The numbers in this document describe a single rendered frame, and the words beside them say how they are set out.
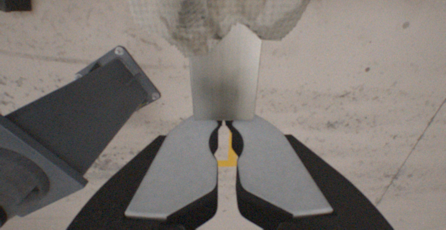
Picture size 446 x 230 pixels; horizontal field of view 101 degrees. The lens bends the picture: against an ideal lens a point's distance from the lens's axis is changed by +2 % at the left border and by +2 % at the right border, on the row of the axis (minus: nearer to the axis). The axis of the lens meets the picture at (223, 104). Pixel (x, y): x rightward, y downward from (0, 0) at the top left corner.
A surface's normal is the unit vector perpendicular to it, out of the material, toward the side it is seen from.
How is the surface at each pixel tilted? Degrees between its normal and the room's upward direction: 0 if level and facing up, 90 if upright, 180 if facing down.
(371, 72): 0
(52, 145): 90
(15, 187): 70
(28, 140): 90
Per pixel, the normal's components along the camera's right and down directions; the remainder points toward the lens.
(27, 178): 0.92, -0.05
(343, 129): 0.02, 0.47
